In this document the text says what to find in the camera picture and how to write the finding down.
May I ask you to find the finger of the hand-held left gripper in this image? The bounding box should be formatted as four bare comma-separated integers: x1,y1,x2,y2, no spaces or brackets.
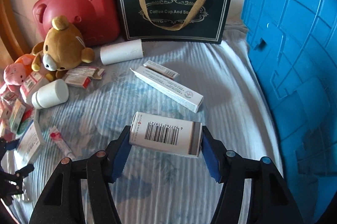
0,163,35,205
0,138,14,160

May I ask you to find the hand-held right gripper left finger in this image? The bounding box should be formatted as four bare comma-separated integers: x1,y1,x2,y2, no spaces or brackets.
28,125,131,224

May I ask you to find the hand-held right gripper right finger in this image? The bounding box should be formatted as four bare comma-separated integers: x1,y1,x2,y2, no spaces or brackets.
201,125,304,224

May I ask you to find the white barcode box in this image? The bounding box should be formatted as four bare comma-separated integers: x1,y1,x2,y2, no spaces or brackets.
128,111,203,158

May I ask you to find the blue plastic crate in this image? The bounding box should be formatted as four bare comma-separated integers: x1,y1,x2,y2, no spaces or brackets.
242,0,337,224

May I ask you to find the white and blue flat box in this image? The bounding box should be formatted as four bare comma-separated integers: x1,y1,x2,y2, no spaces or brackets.
14,121,46,164

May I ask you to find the pile of small medicine boxes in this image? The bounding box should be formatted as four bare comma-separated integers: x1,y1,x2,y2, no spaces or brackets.
0,71,50,139

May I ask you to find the pink and white ointment tube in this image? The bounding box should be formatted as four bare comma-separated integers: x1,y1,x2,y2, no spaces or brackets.
49,125,75,158

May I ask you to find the white and blue bedsheet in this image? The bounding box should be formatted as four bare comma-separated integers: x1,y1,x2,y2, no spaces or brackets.
0,18,290,224

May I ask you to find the white pill bottle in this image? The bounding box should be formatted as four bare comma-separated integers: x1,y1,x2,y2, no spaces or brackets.
31,79,69,109

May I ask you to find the pink and orange plush toy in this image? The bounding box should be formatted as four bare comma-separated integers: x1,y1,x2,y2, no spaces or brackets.
3,54,36,93

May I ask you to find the long white box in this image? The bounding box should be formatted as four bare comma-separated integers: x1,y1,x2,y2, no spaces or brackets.
130,67,204,112

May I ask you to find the closed red and white box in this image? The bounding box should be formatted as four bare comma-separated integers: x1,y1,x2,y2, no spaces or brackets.
63,74,92,89

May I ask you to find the open red and white box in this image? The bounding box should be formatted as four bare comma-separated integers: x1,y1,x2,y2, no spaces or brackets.
65,67,106,81

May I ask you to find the short white box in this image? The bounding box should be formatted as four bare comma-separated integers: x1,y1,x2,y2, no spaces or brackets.
143,60,181,83

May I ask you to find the white paper roll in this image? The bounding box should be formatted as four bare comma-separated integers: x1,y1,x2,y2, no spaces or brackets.
100,39,144,66

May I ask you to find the brown teddy bear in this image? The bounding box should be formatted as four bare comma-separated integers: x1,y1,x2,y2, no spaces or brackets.
32,16,95,79

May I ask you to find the dark green gift bag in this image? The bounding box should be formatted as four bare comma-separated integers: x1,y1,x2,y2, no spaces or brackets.
114,0,233,45

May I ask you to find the red bear-shaped suitcase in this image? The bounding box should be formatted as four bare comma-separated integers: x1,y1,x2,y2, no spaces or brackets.
32,0,122,48

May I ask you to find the wooden wall frame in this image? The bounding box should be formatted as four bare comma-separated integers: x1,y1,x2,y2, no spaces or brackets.
0,0,31,62

